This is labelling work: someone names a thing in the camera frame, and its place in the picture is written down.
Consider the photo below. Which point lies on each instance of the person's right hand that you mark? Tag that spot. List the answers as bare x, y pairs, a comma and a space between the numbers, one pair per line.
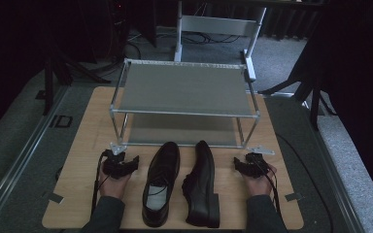
258, 186

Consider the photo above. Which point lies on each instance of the white paper shoe stuffing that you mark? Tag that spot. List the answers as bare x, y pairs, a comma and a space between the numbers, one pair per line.
158, 197

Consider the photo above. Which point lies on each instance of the grey tape piece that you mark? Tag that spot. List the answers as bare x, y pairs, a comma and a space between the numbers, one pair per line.
53, 197
293, 196

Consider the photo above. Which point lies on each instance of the white metal desk frame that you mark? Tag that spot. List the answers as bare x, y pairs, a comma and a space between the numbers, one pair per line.
220, 25

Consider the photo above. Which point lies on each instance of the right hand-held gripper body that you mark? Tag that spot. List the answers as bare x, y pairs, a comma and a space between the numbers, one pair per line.
256, 165

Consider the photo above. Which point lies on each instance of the black leather shoe with paper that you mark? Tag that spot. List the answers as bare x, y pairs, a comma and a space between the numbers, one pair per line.
160, 184

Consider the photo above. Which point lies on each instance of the black tripod stand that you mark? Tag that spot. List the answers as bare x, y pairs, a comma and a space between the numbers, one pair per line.
49, 84
314, 97

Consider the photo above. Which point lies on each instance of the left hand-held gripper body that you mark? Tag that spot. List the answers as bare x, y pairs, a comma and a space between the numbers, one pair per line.
116, 164

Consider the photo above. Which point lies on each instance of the metal floor rail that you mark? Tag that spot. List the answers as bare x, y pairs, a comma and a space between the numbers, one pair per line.
19, 161
332, 174

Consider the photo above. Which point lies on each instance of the grey two-tier shoe rack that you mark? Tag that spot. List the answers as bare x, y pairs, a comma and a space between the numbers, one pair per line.
185, 90

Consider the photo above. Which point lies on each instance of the person's left hand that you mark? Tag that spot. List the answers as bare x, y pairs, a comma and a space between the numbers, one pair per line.
112, 187

